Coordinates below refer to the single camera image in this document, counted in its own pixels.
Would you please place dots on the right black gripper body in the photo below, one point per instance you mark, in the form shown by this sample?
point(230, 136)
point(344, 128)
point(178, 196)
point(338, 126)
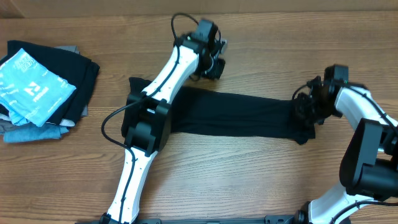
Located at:
point(313, 109)

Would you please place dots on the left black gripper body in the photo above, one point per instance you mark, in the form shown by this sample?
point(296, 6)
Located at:
point(212, 68)

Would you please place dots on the black t-shirt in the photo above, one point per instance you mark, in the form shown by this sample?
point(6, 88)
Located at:
point(199, 111)

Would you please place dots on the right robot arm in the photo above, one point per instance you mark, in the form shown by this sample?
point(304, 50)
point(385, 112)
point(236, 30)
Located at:
point(368, 169)

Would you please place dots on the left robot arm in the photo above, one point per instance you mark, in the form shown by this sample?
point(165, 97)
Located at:
point(147, 119)

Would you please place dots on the folded black shirt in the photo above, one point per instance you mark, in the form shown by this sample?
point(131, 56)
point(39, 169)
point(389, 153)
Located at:
point(44, 55)

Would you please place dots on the folded light blue printed shirt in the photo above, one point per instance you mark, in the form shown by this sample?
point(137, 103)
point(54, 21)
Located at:
point(29, 91)

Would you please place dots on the folded blue heather shirt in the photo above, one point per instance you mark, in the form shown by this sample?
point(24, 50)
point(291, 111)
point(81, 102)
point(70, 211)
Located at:
point(31, 132)

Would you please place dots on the folded white grey garment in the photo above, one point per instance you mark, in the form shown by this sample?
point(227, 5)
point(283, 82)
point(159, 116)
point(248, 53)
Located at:
point(6, 123)

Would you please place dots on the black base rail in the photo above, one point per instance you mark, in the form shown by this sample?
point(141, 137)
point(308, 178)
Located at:
point(211, 221)

